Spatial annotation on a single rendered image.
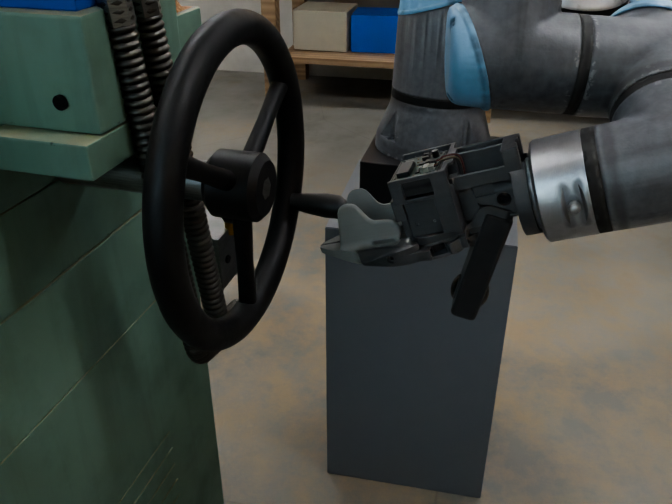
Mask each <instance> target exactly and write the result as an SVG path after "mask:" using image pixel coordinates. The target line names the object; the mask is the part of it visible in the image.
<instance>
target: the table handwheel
mask: <svg viewBox="0 0 672 504"><path fill-rule="evenodd" d="M240 45H247V46H248V47H250V48H251V49H252V50H253V51H254V52H255V53H256V55H257V56H258V58H259V59H260V61H261V63H262V65H263V67H264V69H265V72H266V75H267V78H268V81H269V84H270V86H269V89H268V91H267V94H266V97H265V99H264V102H263V105H262V107H261V110H260V112H259V115H258V118H257V120H256V122H255V125H254V127H253V129H252V131H251V133H250V136H249V138H248V140H247V142H246V145H245V147H244V149H243V150H234V149H225V148H220V149H218V150H217V151H216V152H215V153H214V154H213V155H212V156H211V157H210V158H209V159H208V160H199V159H195V158H193V157H191V156H189V153H190V148H191V142H192V138H193V133H194V129H195V125H196V121H197V118H198V114H199V111H200V108H201V105H202V102H203V99H204V96H205V94H206V91H207V89H208V87H209V84H210V82H211V80H212V78H213V76H214V74H215V72H216V70H217V69H218V67H219V65H220V64H221V62H222V61H223V60H224V58H225V57H226V56H227V55H228V54H229V53H230V52H231V51H232V50H233V49H234V48H236V47H237V46H240ZM275 118H276V126H277V175H276V170H275V166H274V164H273V162H272V161H271V160H270V158H269V157H268V155H267V154H265V153H263V152H264V149H265V146H266V143H267V140H268V137H269V135H270V132H271V129H272V126H273V123H274V121H275ZM136 153H137V152H136ZM136 153H135V154H133V155H132V156H130V157H129V158H127V159H126V160H124V161H123V162H121V163H120V164H118V165H117V166H115V167H114V168H112V169H111V170H109V171H108V172H106V173H105V174H103V175H102V176H100V177H99V178H97V179H96V180H94V181H86V180H78V179H71V178H63V177H57V178H58V179H59V180H60V181H61V182H63V183H69V184H77V185H84V186H92V187H99V188H107V189H114V190H122V191H129V192H137V193H142V231H143V244H144V253H145V260H146V266H147V271H148V275H149V280H150V284H151V287H152V290H153V293H154V296H155V299H156V302H157V304H158V307H159V309H160V311H161V313H162V316H163V318H164V319H165V321H166V323H167V324H168V326H169V327H170V328H171V330H172V331H173V332H174V333H175V334H176V335H177V336H178V337H179V338H180V339H181V340H182V341H183V342H184V343H186V344H187V345H189V346H191V347H193V348H195V349H198V350H201V351H209V352H215V351H220V350H224V349H227V348H230V347H232V346H233V345H235V344H237V343H238V342H240V341H241V340H242V339H244V338H245V337H246V336H247V335H248V334H249V333H250V332H251V331H252V330H253V328H254V327H255V326H256V325H257V323H258V322H259V321H260V319H261V318H262V316H263V315H264V313H265V312H266V310H267V308H268V306H269V305H270V303H271V301H272V299H273V297H274V295H275V292H276V290H277V288H278V286H279V283H280V281H281V278H282V275H283V272H284V270H285V267H286V263H287V260H288V257H289V254H290V250H291V246H292V242H293V238H294V234H295V229H296V224H297V219H298V213H299V211H297V210H293V209H290V205H289V202H290V197H291V194H292V193H301V192H302V183H303V171H304V118H303V107H302V99H301V92H300V86H299V81H298V77H297V73H296V69H295V66H294V62H293V60H292V57H291V54H290V52H289V49H288V47H287V45H286V43H285V41H284V39H283V37H282V36H281V34H280V33H279V31H278V30H277V29H276V27H275V26H274V25H273V24H272V23H271V22H270V21H269V20H268V19H267V18H265V17H264V16H263V15H261V14H259V13H257V12H255V11H252V10H249V9H241V8H234V9H229V10H226V11H222V12H220V13H218V14H215V15H214V16H212V17H211V18H209V19H208V20H207V21H206V22H204V23H203V24H202V25H201V26H200V27H199V28H198V29H197V30H196V31H195V32H194V33H193V34H192V35H191V37H190V38H189V39H188V41H187V42H186V43H185V45H184V46H183V48H182V50H181V51H180V53H179V55H178V57H177V58H176V60H175V62H174V64H173V66H172V69H171V71H170V73H169V75H168V77H167V80H166V82H165V85H164V87H163V90H162V93H161V95H160V99H159V102H158V105H157V108H156V112H155V115H154V119H153V123H152V127H151V132H150V137H149V142H148V147H147V153H146V160H145V168H144V178H143V179H142V178H141V174H142V173H141V172H140V165H138V158H137V157H136ZM184 199H190V200H197V201H203V203H204V205H205V206H206V208H207V210H208V211H209V213H210V214H211V215H212V216H214V217H221V218H228V219H232V223H233V232H234V241H235V250H236V259H237V276H238V294H239V300H238V302H237V303H236V304H235V305H234V306H233V308H232V309H231V310H230V311H228V312H227V313H226V314H225V315H224V316H222V317H220V318H216V319H213V318H211V317H209V316H208V315H206V313H205V312H204V311H203V309H202V308H201V306H200V305H199V303H198V301H197V299H196V296H195V293H194V291H193V287H192V284H191V280H190V276H189V271H188V266H187V259H186V252H185V240H184ZM272 205H273V208H272ZM271 208H272V213H271V218H270V223H269V227H268V232H267V235H266V239H265V243H264V246H263V249H262V252H261V255H260V258H259V261H258V264H257V266H256V269H255V271H254V260H253V229H252V222H259V221H260V220H262V219H263V218H264V217H265V216H266V215H267V214H268V213H269V212H270V210H271Z"/></svg>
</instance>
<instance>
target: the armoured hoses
mask: <svg viewBox="0 0 672 504"><path fill-rule="evenodd" d="M132 1H133V2H132ZM96 3H97V7H101V8H102V9H103V10H104V14H105V16H106V19H107V20H106V23H107V24H108V27H109V28H108V32H109V33H110V34H111V36H110V41H111V42H112V43H113V44H112V50H113V51H114V58H115V59H116V63H115V65H116V67H117V68H118V70H117V74H118V75H119V76H120V77H119V82H120V83H121V91H122V92H123V94H122V98H123V99H124V100H125V101H124V106H125V107H127V108H126V112H125V113H126V114H127V115H128V117H127V121H128V122H130V124H129V128H130V129H131V130H132V131H131V136H132V137H134V138H133V141H132V142H133V143H134V144H135V147H134V150H135V151H136V152H137V153H136V157H137V158H138V165H140V172H141V173H142V174H141V178H142V179H143V178H144V168H145V160H146V153H147V147H148V142H149V137H150V132H151V127H152V123H153V119H154V115H155V112H156V110H155V111H154V109H155V106H156V108H157V105H158V102H159V99H160V95H161V93H162V90H163V87H164V85H165V82H166V80H167V77H168V75H169V73H170V71H171V69H172V65H173V60H172V59H170V58H171V56H172V55H171V53H170V52H169V49H170V46H169V45H168V44H167V42H168V38H167V36H165V35H166V29H165V28H163V27H164V25H165V22H164V21H163V20H162V17H163V14H162V13H161V10H162V9H161V4H160V0H96ZM133 5H134V6H133ZM134 7H135V10H134ZM135 14H136V15H135ZM136 17H137V19H136ZM136 20H137V23H138V24H139V27H138V30H139V31H140V32H141V33H140V38H141V40H142V47H143V48H144V50H143V54H144V55H145V62H146V63H147V66H146V65H145V64H144V63H143V62H144V57H143V56H142V55H141V54H142V49H141V48H140V47H139V46H140V43H141V41H140V40H139V39H138V38H137V37H138V35H139V33H138V31H136V30H135V29H136V26H137V24H136V23H135V21H136ZM146 69H147V70H148V73H147V72H145V70H146ZM148 77H149V78H150V81H148V80H147V78H148ZM149 85H151V89H150V88H149ZM151 92H153V95H152V96H151ZM153 99H154V100H155V101H154V104H153V103H152V102H153ZM206 217H207V214H206V212H205V207H204V203H203V201H197V200H190V199H184V232H185V233H186V239H187V244H188V249H189V250H190V255H191V260H192V265H193V266H194V267H193V268H194V271H195V276H196V281H197V285H198V287H199V288H198V289H199V292H200V297H201V302H202V306H203V307H204V308H203V310H204V312H205V313H206V315H208V316H209V317H211V318H213V319H216V318H220V317H222V316H224V315H225V314H226V313H227V312H228V311H230V310H231V309H232V308H233V306H234V305H235V304H236V303H237V302H238V300H239V298H237V299H234V300H232V301H231V302H230V303H229V304H228V305H227V306H226V303H225V302H226V301H225V298H224V293H223V288H222V283H221V278H220V273H219V269H218V265H217V262H216V261H217V260H216V257H215V252H214V246H212V245H213V241H212V240H211V239H212V237H211V235H210V230H209V224H208V219H207V218H206ZM185 252H186V259H187V266H188V271H189V276H190V280H191V284H192V287H193V291H194V293H195V296H196V299H197V301H198V303H199V299H198V298H197V297H198V295H197V292H196V287H195V282H194V276H193V275H192V274H193V273H192V270H191V264H189V263H190V259H189V258H188V257H189V255H188V252H187V247H186V246H185ZM183 345H184V349H185V351H186V354H187V355H188V358H189V359H190V360H191V361H193V362H194V363H197V364H205V363H208V362H209V361H211V360H212V359H213V358H214V357H215V356H216V355H217V354H218V353H219V352H220V351H221V350H220V351H215V352H209V351H201V350H198V349H195V348H193V347H191V346H189V345H187V344H186V343H184V342H183Z"/></svg>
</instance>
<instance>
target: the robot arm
mask: <svg viewBox="0 0 672 504"><path fill-rule="evenodd" d="M397 14H398V21H397V33H396V45H395V57H394V69H393V81H392V93H391V100H390V102H389V105H388V107H387V109H386V111H385V113H384V115H383V118H382V120H381V122H380V124H379V126H378V128H377V131H376V140H375V146H376V148H377V149H378V150H379V151H380V152H381V153H383V154H385V155H386V156H389V157H391V158H393V159H396V160H399V161H401V163H400V164H399V166H398V168H397V170H396V171H395V173H394V175H393V177H392V178H391V180H390V181H389V182H387V184H388V188H389V191H390V194H391V197H392V200H391V201H390V203H386V204H382V203H379V202H378V201H377V200H376V199H375V198H374V197H373V196H372V195H371V194H370V193H369V192H368V191H367V190H365V189H363V188H358V189H354V190H352V191H351V192H350V193H349V194H348V197H347V204H344V205H342V206H341V207H340V208H339V209H338V213H337V215H338V225H339V236H336V237H334V238H332V239H330V240H328V241H326V242H324V243H322V245H321V246H320V249H321V251H322V253H324V254H327V255H330V256H333V257H336V258H339V259H342V260H345V261H348V262H352V263H357V264H363V265H364V266H376V267H398V266H404V265H409V264H414V263H417V262H422V261H431V260H436V259H441V258H444V257H447V256H451V255H454V254H457V253H459V252H461V251H462V250H463V249H464V248H468V247H469V246H470V249H469V252H468V254H467V257H466V260H465V263H464V265H463V268H462V271H461V274H459V275H458V276H457V277H456V278H455V279H454V280H453V282H452V284H451V296H452V299H453V302H452V307H451V313H452V314H453V315H454V316H457V317H460V318H464V319H467V320H470V321H472V320H474V319H475V318H476V316H477V313H478V311H479V308H480V307H481V306H482V305H483V304H484V303H485V302H486V301H487V299H488V296H489V283H490V280H491V278H492V275H493V273H494V270H495V268H496V265H497V262H498V260H499V257H500V255H501V252H502V250H503V247H504V245H505V242H506V240H507V237H508V234H509V232H510V229H511V227H512V224H513V217H515V216H519V220H520V223H521V226H522V229H523V231H524V233H525V234H526V235H533V234H538V233H542V232H544V235H545V237H546V238H547V239H548V240H549V241H550V242H554V241H560V240H566V239H572V238H578V237H584V236H590V235H596V234H600V233H606V232H612V231H613V230H614V231H619V230H625V229H631V228H637V227H642V226H648V225H654V224H660V223H666V222H672V1H671V0H638V1H636V0H400V5H399V9H398V11H397ZM489 109H500V110H513V111H527V112H540V113H553V114H569V115H570V116H578V117H593V118H609V121H610V122H608V123H603V124H599V125H595V126H591V127H586V128H582V129H577V130H573V131H569V132H564V133H560V134H556V135H551V136H547V137H543V138H538V139H534V140H532V141H531V142H530V143H529V148H528V153H524V151H523V147H522V143H521V139H520V134H519V133H517V134H513V135H508V136H504V137H500V138H496V139H491V137H490V133H489V128H488V123H487V119H486V114H485V111H488V110H489Z"/></svg>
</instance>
